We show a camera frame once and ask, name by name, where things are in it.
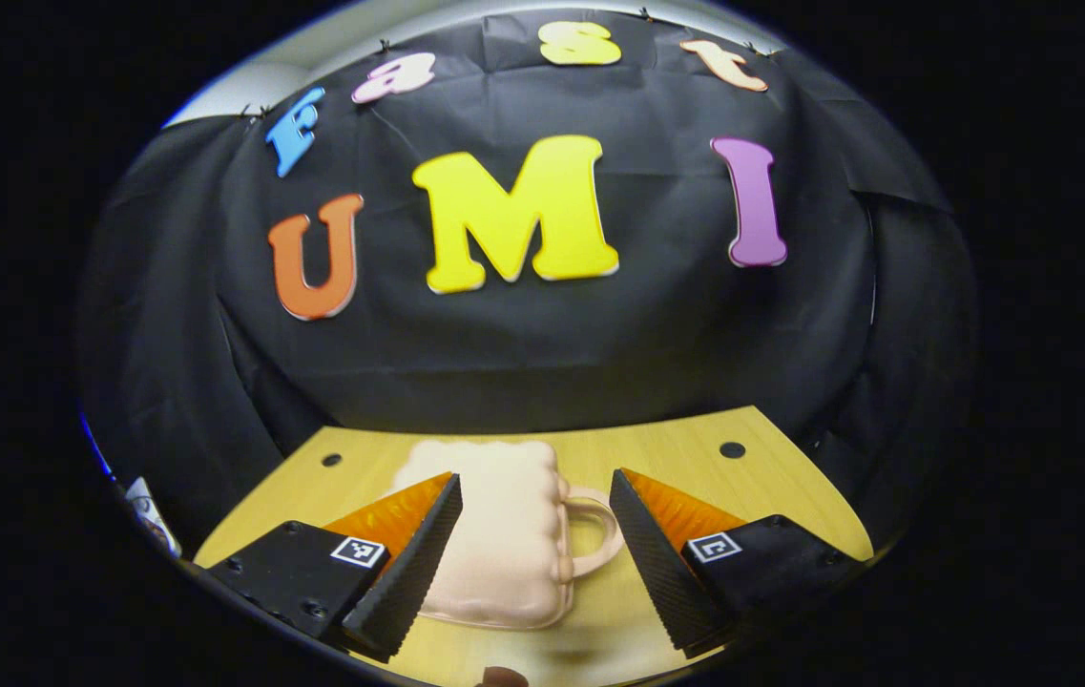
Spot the pink suitcase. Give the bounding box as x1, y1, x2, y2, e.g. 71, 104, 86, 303
392, 439, 626, 631

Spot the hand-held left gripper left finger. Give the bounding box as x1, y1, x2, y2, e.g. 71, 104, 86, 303
208, 472, 464, 663

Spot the white printed object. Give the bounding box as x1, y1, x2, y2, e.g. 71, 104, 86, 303
125, 477, 182, 559

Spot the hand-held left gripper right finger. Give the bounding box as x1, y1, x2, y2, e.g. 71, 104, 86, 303
611, 468, 866, 659

